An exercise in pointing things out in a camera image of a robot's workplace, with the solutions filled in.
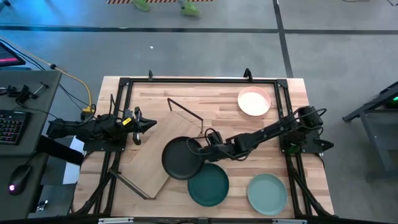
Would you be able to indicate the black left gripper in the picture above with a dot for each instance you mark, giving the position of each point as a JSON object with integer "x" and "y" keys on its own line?
{"x": 137, "y": 137}

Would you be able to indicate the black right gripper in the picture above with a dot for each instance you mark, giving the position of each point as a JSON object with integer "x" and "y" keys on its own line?
{"x": 219, "y": 152}

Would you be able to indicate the black plate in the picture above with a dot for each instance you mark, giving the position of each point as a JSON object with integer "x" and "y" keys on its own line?
{"x": 178, "y": 160}

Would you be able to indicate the dark green plate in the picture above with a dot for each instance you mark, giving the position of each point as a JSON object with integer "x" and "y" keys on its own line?
{"x": 211, "y": 188}

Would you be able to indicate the pale pink plate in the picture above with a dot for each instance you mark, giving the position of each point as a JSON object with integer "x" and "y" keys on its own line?
{"x": 254, "y": 101}

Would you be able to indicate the light green plate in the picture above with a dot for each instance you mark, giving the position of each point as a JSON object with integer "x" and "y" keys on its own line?
{"x": 267, "y": 194}

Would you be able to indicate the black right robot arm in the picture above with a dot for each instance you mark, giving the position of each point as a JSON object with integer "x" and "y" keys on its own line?
{"x": 264, "y": 132}

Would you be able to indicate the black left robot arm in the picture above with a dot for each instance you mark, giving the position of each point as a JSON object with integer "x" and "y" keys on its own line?
{"x": 77, "y": 128}

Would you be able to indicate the yellow label tag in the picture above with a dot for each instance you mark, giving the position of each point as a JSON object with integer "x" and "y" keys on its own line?
{"x": 126, "y": 121}

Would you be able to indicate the black table clamp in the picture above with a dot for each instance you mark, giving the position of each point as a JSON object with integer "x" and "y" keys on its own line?
{"x": 150, "y": 74}
{"x": 247, "y": 74}

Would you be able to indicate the black dish rack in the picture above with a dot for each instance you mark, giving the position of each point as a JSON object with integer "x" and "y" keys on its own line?
{"x": 202, "y": 81}

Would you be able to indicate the white paper sheet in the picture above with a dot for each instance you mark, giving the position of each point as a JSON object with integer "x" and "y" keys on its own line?
{"x": 72, "y": 174}

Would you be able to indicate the black flat bar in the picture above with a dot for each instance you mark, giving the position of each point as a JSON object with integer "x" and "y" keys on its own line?
{"x": 60, "y": 151}

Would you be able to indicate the person's foot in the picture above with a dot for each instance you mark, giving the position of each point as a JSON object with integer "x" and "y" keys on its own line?
{"x": 189, "y": 8}
{"x": 141, "y": 5}

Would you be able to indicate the grey desk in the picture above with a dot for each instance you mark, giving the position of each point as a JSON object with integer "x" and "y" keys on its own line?
{"x": 28, "y": 90}

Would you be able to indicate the black clamp tool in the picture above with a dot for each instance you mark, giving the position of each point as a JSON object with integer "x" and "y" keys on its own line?
{"x": 23, "y": 93}

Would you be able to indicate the small metal clip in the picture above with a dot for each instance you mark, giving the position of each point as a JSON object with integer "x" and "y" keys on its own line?
{"x": 42, "y": 206}

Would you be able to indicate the backlit black keyboard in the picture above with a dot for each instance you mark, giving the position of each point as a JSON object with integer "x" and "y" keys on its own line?
{"x": 12, "y": 127}

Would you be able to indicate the black computer mouse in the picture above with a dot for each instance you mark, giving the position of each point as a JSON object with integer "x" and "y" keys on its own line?
{"x": 19, "y": 179}

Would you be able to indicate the computer monitor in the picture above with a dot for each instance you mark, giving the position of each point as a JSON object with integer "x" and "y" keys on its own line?
{"x": 7, "y": 56}

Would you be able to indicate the dark side table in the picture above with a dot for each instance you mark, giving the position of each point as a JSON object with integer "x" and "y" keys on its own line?
{"x": 377, "y": 124}

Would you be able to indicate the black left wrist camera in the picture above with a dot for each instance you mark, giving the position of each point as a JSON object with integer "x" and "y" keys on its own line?
{"x": 128, "y": 128}

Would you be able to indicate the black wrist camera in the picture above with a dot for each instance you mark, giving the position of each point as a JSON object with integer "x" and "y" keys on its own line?
{"x": 215, "y": 137}
{"x": 128, "y": 128}

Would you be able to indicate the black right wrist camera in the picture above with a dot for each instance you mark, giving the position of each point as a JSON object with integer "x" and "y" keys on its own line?
{"x": 215, "y": 137}

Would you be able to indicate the silver metal bracket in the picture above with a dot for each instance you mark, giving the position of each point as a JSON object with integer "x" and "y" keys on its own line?
{"x": 115, "y": 221}
{"x": 289, "y": 221}

